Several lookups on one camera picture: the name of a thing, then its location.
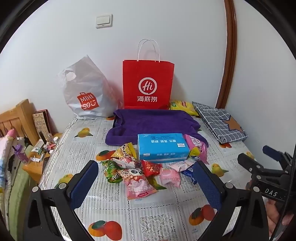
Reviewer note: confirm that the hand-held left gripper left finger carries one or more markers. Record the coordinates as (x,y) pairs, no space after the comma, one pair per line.
(84,183)

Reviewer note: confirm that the pink white plush pillow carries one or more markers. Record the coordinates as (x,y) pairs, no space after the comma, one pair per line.
(5,150)

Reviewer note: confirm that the red paper bag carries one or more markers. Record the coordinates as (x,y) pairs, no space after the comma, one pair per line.
(148,76)

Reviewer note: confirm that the pink snack packet yellow ends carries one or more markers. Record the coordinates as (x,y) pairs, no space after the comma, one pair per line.
(196,144)

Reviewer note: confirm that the dark blue snack packet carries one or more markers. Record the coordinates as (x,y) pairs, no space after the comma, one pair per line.
(188,172)

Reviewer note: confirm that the yellow chips bag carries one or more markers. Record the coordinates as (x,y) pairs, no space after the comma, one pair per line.
(182,106)

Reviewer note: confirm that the grey checked cloth with star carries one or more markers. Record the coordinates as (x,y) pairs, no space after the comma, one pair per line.
(219,122)

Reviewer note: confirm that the person's right hand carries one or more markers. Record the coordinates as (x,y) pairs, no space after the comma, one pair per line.
(273,214)

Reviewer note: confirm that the small white jar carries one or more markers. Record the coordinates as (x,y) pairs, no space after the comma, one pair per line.
(56,139)

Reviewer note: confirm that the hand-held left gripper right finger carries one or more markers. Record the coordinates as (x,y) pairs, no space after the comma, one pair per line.
(208,185)

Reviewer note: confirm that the brown wooden door frame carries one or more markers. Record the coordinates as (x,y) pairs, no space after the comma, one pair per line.
(231,46)

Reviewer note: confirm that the yellow red snack packet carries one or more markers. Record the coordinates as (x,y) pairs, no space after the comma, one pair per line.
(124,150)

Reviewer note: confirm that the purple bottle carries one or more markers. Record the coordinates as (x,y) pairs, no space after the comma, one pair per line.
(22,156)

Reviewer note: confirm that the fruit print tablecloth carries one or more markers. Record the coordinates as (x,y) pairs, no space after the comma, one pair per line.
(115,208)

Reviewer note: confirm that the red white lychee snack packet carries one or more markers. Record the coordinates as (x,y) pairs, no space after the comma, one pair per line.
(126,162)

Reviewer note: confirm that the green quilt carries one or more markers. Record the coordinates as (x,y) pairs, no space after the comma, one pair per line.
(18,185)

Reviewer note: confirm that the blue tissue pack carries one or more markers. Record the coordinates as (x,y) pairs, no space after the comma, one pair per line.
(161,146)

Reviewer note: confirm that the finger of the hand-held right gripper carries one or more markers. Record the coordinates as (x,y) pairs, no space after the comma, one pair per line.
(246,160)
(269,150)

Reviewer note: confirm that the white plastic shopping bag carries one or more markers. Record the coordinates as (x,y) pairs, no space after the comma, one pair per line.
(87,83)

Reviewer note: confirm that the wooden headboard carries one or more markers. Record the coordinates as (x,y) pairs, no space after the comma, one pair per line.
(23,115)

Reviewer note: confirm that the pink peach snack packet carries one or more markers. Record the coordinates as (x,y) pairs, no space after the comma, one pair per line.
(170,177)

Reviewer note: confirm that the white light switch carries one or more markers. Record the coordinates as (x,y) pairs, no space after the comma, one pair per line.
(104,20)

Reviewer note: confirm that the purple towel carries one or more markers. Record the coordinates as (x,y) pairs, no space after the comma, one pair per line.
(150,120)

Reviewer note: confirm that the yellow green snack packet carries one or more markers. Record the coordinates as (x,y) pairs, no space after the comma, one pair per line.
(159,186)

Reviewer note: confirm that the wooden nightstand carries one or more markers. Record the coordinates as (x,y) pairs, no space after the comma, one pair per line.
(32,169)

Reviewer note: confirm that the patterned book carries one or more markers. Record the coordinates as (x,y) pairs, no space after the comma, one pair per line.
(40,122)

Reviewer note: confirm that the pale pink snack packet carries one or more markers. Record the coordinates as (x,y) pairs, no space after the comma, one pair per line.
(180,165)

